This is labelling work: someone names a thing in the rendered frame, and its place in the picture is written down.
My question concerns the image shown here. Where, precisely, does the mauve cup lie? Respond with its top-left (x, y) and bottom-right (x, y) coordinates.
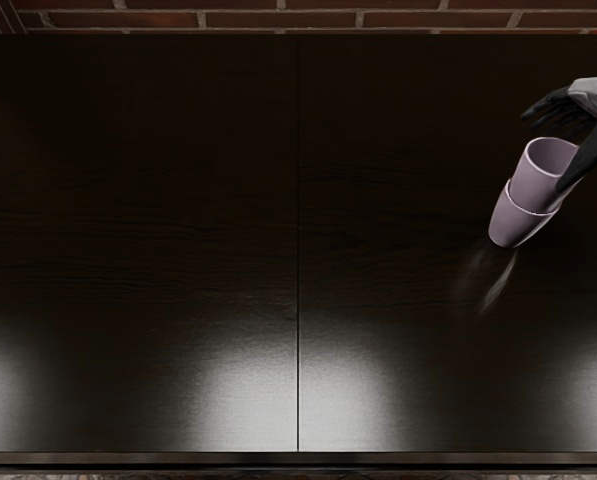
top-left (508, 136), bottom-right (581, 216)
top-left (487, 178), bottom-right (562, 249)

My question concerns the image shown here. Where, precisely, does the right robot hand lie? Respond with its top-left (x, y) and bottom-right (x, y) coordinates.
top-left (520, 76), bottom-right (597, 192)

